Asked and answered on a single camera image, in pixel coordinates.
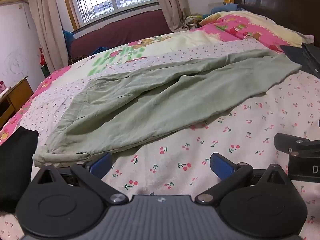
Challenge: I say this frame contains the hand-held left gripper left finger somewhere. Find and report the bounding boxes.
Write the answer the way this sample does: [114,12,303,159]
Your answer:
[31,151,129,205]

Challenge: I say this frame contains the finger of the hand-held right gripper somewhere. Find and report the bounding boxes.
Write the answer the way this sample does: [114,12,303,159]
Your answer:
[279,42,320,78]
[274,132,320,157]

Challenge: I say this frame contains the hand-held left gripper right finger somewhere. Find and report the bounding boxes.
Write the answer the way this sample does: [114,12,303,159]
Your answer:
[195,152,292,205]

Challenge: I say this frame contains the light green pants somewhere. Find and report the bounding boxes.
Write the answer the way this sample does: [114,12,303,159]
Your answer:
[32,49,303,168]

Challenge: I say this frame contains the cherry print bed blanket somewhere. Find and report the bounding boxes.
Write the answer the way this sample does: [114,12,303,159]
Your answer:
[0,29,320,240]

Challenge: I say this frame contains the dark wooden headboard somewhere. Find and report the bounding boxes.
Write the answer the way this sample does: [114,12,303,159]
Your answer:
[234,0,320,47]

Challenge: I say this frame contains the pink printed pillow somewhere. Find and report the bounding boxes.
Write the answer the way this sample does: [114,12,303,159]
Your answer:
[199,10,313,53]

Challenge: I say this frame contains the black cloth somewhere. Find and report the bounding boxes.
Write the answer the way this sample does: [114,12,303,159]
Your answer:
[0,126,38,213]

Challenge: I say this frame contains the blue cloth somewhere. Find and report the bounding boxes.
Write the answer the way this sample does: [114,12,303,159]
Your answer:
[210,4,239,14]

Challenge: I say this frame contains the wooden desk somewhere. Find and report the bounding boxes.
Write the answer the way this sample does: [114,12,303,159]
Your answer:
[0,76,34,129]

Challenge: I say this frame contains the red and green toy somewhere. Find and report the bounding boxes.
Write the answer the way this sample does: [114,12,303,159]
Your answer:
[39,47,49,78]

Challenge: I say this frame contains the pile of small clothes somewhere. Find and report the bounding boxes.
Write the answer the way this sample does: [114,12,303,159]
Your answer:
[184,14,203,30]

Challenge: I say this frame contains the blue bag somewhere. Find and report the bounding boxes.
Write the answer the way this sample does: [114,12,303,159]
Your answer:
[62,30,75,53]

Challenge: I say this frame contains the maroon sofa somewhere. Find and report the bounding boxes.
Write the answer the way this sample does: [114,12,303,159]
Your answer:
[69,9,173,59]

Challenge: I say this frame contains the beige curtain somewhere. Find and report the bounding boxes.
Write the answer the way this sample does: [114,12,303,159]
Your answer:
[24,0,75,73]
[150,0,193,33]

